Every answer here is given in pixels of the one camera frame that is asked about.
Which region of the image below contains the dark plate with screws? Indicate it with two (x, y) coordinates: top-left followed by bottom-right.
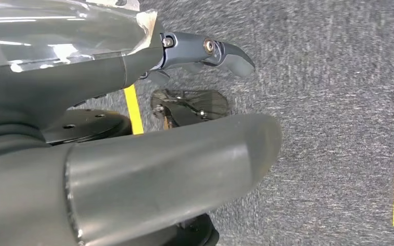
(150, 89), (231, 130)

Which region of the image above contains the black round robot part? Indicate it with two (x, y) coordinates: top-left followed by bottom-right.
(42, 108), (133, 146)

